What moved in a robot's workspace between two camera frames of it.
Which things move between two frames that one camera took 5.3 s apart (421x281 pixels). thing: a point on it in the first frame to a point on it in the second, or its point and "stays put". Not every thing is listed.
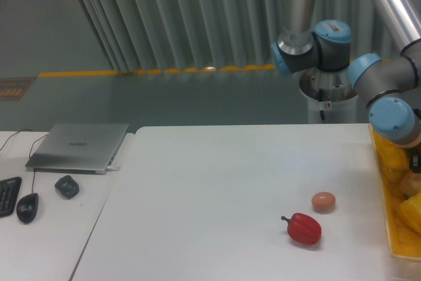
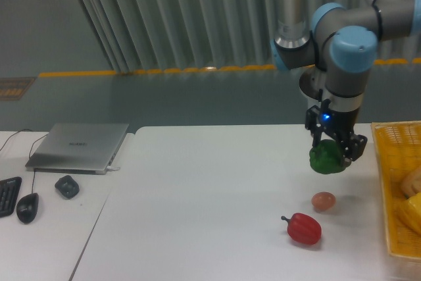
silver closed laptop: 77,148 stays put
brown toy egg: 323,202 stays put
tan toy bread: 410,184 stays put
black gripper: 415,159 to 323,124
